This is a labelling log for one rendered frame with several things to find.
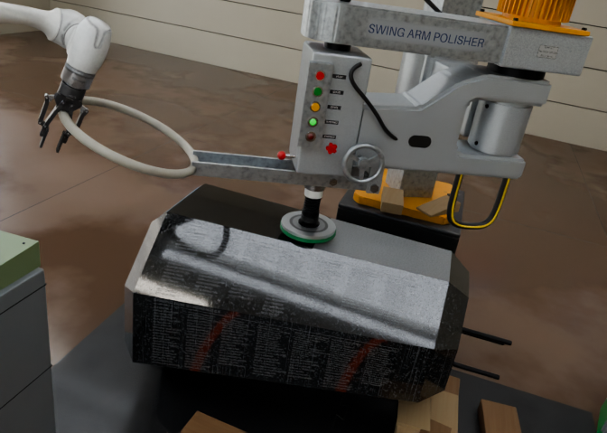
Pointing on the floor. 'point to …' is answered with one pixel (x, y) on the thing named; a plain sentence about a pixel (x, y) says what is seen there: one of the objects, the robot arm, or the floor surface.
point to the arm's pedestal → (25, 357)
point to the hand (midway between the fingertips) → (51, 139)
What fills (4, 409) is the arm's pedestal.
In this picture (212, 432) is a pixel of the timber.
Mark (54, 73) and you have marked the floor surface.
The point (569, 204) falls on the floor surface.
